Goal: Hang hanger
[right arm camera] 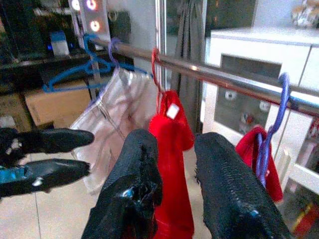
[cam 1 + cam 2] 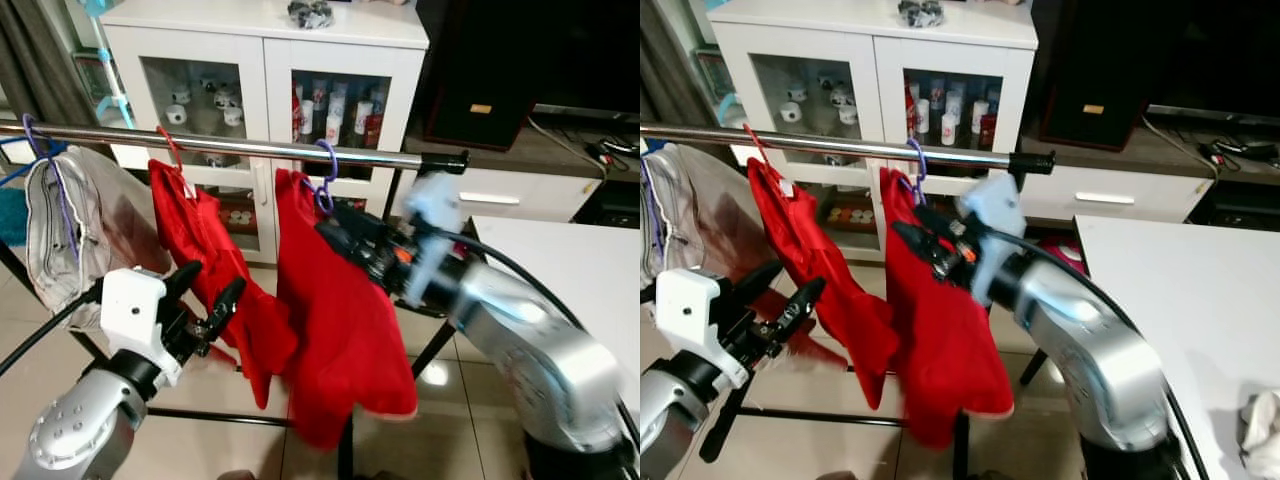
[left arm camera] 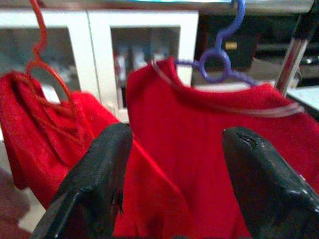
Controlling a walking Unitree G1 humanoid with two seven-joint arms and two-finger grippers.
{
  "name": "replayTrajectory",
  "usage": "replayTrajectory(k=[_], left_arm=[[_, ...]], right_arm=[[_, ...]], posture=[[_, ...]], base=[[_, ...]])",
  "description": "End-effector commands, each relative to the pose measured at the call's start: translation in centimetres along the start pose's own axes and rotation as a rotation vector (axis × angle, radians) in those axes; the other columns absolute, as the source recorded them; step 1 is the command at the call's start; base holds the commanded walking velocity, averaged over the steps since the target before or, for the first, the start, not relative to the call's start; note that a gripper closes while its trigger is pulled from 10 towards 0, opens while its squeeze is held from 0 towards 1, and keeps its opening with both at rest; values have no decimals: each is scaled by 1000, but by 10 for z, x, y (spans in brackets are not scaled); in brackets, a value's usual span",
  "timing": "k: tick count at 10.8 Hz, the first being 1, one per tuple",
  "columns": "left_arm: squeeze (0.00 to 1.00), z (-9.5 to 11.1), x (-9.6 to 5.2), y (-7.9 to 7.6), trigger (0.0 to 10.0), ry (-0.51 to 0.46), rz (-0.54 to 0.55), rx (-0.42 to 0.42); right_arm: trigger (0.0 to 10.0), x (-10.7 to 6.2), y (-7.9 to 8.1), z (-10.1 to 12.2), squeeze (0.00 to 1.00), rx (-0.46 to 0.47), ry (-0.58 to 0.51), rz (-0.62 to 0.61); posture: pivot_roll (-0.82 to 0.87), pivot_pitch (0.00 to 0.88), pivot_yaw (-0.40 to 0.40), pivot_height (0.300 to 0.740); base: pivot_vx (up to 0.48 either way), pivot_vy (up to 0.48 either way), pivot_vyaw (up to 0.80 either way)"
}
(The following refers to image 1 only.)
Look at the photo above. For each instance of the small red garment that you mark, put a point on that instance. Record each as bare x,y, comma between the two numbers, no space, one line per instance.
249,149

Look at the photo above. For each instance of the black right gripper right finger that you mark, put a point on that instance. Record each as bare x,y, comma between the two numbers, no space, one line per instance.
231,189

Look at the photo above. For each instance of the brown cardboard box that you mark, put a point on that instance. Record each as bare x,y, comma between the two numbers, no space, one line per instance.
57,107

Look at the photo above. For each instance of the silver post with round lights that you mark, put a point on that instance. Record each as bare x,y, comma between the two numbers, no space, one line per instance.
98,15

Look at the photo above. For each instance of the grey hanging fabric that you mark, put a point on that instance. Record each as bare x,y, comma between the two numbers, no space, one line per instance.
189,37

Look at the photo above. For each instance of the red and yellow box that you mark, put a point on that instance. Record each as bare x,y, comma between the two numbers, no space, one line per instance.
309,221

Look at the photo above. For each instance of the beige decor item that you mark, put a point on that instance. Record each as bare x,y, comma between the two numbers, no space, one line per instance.
306,15

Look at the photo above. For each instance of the red plastic hanger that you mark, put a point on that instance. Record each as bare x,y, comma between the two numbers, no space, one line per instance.
154,72

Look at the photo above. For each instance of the silver vertical door frame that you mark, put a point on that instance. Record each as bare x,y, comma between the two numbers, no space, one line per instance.
160,25

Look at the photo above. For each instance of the white cabinet with glass doors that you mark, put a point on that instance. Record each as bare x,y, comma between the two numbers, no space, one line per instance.
249,47

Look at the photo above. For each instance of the lavender plastic hanger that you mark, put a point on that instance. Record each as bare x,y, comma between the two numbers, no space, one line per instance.
111,53

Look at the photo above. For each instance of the white and blue container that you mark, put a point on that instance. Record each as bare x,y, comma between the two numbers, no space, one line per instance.
59,44

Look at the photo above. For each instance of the red garment with white tag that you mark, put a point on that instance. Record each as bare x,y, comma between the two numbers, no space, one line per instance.
172,159

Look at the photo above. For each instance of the silvery white garment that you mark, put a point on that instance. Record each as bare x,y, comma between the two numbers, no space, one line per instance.
124,99

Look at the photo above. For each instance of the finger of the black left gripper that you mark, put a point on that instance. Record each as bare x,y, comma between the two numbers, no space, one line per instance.
59,171
54,140

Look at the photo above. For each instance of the empty blue plastic hanger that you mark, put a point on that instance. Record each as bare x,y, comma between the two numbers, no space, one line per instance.
65,76

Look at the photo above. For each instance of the steel clothes rail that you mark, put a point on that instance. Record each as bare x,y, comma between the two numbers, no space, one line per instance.
211,72

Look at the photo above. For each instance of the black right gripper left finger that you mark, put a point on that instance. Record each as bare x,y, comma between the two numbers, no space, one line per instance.
129,174

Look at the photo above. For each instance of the black shelf unit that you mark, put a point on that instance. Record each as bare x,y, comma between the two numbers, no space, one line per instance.
20,67

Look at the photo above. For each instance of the violet blue plastic hanger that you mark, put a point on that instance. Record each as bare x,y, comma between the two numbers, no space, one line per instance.
284,99

